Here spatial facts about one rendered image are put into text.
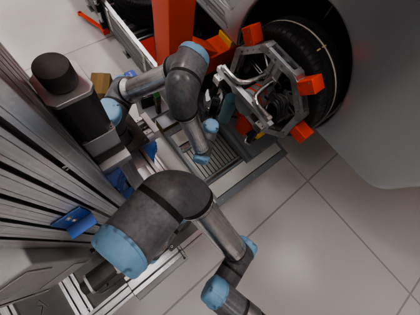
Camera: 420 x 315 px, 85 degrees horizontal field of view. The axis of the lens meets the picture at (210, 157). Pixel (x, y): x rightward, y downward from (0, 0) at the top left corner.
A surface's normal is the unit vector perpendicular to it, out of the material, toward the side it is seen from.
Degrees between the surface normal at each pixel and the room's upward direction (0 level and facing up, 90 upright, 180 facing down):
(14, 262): 0
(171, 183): 22
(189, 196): 43
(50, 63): 0
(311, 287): 0
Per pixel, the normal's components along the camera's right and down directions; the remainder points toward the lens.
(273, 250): 0.14, -0.36
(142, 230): 0.32, -0.23
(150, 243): 0.66, 0.17
